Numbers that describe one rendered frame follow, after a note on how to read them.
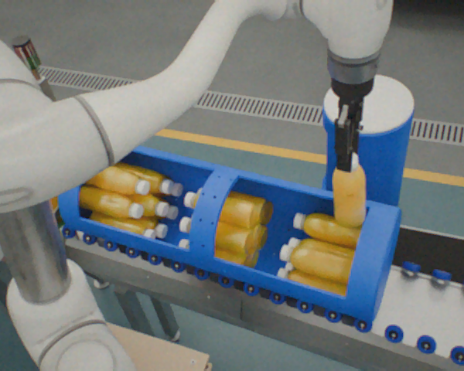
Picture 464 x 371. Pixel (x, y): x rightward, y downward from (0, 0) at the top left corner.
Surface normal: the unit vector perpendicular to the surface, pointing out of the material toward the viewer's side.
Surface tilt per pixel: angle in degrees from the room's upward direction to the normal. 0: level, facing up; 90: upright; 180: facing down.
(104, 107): 27
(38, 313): 50
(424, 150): 0
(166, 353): 5
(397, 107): 0
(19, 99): 17
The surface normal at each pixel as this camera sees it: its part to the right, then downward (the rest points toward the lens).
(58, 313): 0.44, 0.14
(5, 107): 0.11, -0.54
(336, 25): -0.68, 0.61
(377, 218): -0.05, -0.76
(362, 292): -0.40, 0.37
